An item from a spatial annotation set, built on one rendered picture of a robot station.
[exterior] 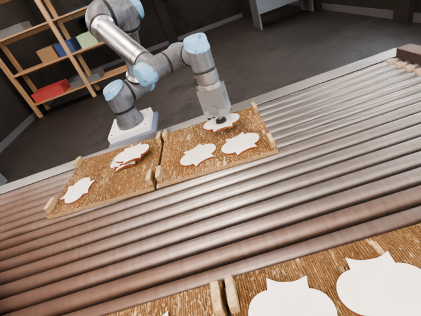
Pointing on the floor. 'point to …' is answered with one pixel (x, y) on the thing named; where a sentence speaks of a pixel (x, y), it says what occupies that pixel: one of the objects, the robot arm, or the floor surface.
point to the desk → (260, 7)
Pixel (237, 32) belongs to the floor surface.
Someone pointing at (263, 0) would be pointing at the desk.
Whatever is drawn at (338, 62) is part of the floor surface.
